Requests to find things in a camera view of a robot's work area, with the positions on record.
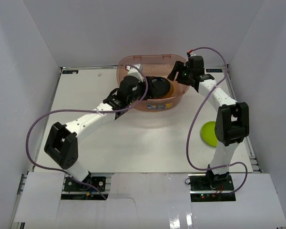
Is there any pink translucent plastic bin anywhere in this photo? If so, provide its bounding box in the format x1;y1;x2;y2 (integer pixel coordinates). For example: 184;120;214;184
116;54;189;112

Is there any black plate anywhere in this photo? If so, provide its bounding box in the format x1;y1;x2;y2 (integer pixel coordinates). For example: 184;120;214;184
147;76;171;99

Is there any woven bamboo tray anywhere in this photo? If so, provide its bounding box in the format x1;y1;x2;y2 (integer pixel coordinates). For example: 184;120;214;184
165;82;174;99

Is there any lime green plate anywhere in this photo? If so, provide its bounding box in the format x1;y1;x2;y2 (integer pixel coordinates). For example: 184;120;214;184
200;121;217;147

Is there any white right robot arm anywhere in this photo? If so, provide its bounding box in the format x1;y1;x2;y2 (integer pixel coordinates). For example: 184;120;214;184
167;55;249;190

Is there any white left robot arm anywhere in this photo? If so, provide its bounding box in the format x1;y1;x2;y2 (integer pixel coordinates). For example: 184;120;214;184
44;75;154;190

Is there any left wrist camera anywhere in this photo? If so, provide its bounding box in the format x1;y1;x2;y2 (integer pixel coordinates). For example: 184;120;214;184
125;64;143;78

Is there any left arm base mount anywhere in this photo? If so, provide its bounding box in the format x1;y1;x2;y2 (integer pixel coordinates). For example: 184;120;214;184
61;176;110;200

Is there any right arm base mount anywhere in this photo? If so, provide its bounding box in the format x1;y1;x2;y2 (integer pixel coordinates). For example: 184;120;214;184
184;174;236;203

